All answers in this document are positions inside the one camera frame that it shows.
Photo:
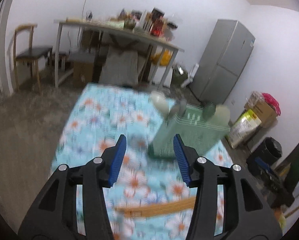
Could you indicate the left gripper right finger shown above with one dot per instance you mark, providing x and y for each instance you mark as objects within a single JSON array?
[{"x": 247, "y": 214}]

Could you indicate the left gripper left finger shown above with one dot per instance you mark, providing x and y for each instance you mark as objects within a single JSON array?
[{"x": 52, "y": 215}]

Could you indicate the wooden chopstick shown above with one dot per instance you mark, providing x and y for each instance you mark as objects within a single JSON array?
[{"x": 157, "y": 209}]

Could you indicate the stainless steel spoon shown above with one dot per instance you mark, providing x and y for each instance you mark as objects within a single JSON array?
[{"x": 179, "y": 108}]

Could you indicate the cream plastic rice spoon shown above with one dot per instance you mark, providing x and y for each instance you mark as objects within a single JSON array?
[{"x": 159, "y": 101}]

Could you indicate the black trash bin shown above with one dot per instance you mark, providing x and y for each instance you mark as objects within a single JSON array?
[{"x": 269, "y": 150}]

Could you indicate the yellow green rice sack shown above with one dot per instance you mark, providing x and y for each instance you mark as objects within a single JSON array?
[{"x": 245, "y": 125}]

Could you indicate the floral blue tablecloth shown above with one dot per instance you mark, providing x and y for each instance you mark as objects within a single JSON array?
[{"x": 100, "y": 115}]

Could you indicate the cardboard box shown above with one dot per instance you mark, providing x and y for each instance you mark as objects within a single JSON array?
[{"x": 264, "y": 112}]

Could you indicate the green perforated utensil holder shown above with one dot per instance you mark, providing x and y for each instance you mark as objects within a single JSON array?
[{"x": 194, "y": 131}]

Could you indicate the red plastic bag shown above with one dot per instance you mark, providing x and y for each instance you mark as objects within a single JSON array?
[{"x": 270, "y": 100}]

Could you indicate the wooden chair dark seat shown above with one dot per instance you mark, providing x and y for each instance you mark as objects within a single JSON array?
[{"x": 31, "y": 55}]

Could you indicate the grey refrigerator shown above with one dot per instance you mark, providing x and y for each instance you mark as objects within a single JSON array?
[{"x": 223, "y": 61}]

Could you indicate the yellow plastic bag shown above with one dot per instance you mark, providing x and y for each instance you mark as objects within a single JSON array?
[{"x": 162, "y": 59}]

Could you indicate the red snack box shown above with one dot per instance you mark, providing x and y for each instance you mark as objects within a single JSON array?
[{"x": 158, "y": 22}]

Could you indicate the white frame side table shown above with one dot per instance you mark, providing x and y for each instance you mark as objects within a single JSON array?
[{"x": 122, "y": 39}]

